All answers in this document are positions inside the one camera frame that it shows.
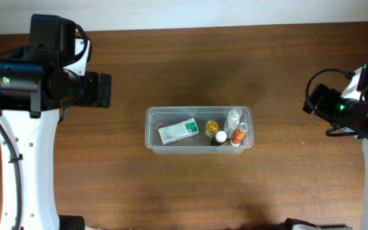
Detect white green medicine box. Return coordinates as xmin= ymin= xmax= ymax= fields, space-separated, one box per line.
xmin=158 ymin=118 xmax=199 ymax=145

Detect orange tube white cap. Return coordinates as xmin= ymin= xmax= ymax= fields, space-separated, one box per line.
xmin=230 ymin=123 xmax=249 ymax=146

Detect white squeeze bottle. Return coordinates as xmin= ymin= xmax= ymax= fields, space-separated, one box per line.
xmin=224 ymin=107 xmax=242 ymax=139

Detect dark syrup bottle white cap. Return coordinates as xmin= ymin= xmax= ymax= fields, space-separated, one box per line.
xmin=210 ymin=131 xmax=227 ymax=146

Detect gold lid small jar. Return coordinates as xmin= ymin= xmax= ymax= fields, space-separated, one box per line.
xmin=205 ymin=120 xmax=219 ymax=137

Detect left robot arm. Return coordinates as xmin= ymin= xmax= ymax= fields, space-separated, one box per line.
xmin=0 ymin=41 xmax=111 ymax=229

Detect clear plastic container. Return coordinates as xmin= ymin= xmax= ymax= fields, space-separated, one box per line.
xmin=145 ymin=105 xmax=254 ymax=154

